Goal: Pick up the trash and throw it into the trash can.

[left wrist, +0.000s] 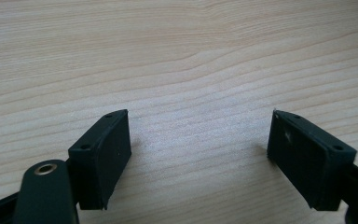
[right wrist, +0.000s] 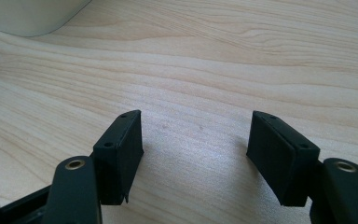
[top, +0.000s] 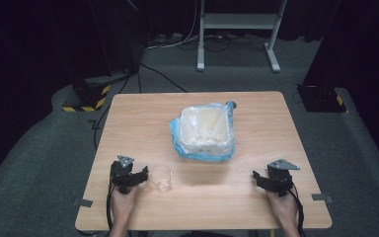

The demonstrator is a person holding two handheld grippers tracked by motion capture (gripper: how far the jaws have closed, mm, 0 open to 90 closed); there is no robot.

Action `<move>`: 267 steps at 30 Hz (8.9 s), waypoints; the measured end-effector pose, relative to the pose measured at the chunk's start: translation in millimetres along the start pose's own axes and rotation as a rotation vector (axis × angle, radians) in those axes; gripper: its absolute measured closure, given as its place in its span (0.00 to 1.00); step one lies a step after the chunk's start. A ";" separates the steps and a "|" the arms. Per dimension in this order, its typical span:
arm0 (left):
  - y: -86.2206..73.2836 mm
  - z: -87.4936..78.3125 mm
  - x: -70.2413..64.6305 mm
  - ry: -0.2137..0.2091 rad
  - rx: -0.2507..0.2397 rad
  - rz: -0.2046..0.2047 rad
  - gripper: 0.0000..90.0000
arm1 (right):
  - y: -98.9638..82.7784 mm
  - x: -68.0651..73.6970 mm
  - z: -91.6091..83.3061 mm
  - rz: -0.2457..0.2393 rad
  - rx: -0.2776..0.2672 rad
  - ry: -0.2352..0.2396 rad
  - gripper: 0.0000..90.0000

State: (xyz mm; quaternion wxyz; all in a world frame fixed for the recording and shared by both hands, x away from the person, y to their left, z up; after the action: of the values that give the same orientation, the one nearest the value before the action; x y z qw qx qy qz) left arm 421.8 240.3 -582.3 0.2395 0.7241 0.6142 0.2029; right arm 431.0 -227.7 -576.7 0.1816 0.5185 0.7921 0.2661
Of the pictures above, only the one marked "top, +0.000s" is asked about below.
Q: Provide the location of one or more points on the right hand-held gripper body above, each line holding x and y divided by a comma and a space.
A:
280, 179

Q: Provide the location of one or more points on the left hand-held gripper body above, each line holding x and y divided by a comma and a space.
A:
121, 174

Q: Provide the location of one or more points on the clear plastic cup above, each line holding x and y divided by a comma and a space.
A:
160, 177

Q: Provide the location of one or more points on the white square trash bin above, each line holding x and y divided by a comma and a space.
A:
205, 131

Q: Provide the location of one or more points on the person's right hand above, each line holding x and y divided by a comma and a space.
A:
284, 209

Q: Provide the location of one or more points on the grey tape strip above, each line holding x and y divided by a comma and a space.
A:
83, 202
321, 197

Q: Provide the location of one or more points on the black base with hazard stripes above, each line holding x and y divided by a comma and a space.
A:
320, 98
90, 95

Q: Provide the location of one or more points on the power strip with plugs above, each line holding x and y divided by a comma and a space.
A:
166, 38

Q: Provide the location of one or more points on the white metal stand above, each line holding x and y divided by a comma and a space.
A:
238, 21

